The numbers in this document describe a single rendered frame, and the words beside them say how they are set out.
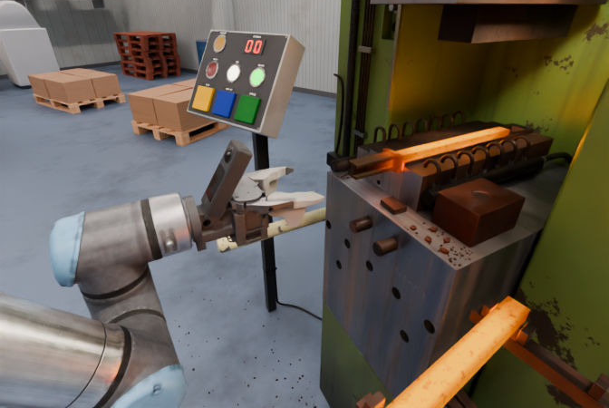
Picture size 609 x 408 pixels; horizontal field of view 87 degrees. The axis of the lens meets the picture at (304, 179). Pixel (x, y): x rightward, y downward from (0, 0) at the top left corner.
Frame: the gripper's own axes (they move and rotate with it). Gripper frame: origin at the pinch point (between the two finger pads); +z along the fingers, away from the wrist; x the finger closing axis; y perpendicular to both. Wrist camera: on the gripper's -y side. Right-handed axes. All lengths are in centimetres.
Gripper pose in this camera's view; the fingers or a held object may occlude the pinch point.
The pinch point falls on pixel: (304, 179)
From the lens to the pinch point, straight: 56.5
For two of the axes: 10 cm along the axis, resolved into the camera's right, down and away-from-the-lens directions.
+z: 8.9, -2.1, 4.1
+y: -0.1, 8.8, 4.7
